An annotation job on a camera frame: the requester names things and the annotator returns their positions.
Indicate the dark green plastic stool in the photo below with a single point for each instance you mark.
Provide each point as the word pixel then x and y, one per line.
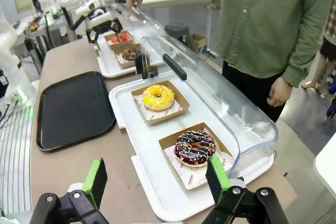
pixel 177 31

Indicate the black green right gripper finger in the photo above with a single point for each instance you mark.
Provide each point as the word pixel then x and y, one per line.
pixel 219 182
pixel 92 37
pixel 89 182
pixel 116 28

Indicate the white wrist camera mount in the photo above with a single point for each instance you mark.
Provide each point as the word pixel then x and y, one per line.
pixel 97 14

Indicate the cardboard box on floor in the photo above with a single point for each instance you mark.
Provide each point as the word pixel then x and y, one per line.
pixel 198 43

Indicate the chocolate nut donut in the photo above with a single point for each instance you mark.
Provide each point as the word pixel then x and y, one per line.
pixel 130 54

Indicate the white display tray base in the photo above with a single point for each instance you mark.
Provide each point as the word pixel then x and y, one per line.
pixel 126 119
pixel 107 64

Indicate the person's green shirt torso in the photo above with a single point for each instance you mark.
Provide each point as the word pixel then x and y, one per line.
pixel 257 19

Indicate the chocolate rainbow sprinkle donut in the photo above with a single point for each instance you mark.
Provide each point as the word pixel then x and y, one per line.
pixel 187 150

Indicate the white side table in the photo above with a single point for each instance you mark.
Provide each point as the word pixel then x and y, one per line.
pixel 326 166

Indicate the white power strip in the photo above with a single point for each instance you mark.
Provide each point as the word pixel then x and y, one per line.
pixel 213 53

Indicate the computer monitor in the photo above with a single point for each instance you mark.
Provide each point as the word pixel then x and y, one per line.
pixel 23 3

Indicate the person's left hand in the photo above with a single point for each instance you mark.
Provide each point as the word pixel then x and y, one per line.
pixel 279 93

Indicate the black plastic serving tray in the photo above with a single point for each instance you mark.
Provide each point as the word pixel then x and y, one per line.
pixel 73 111

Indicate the person's black trousers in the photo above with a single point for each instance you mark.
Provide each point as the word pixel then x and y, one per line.
pixel 249 90

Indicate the brown cardboard donut box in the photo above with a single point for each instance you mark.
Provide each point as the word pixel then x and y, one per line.
pixel 168 145
pixel 181 104
pixel 126 65
pixel 115 46

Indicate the white striped mat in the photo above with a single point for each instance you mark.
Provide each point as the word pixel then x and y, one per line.
pixel 14 155

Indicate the yellow sprinkle donut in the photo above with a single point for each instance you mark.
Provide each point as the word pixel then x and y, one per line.
pixel 151 98

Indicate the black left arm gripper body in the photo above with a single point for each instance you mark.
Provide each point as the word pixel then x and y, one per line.
pixel 101 26

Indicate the person's left forearm green sleeve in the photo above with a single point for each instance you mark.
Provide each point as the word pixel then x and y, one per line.
pixel 309 43

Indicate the white printed paper liner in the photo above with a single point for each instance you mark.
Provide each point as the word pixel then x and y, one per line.
pixel 168 112
pixel 190 176

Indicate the red glazed donut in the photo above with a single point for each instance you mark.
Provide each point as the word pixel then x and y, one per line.
pixel 124 39

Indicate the bystander in plaid shirt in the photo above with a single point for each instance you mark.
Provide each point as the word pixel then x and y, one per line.
pixel 328 48

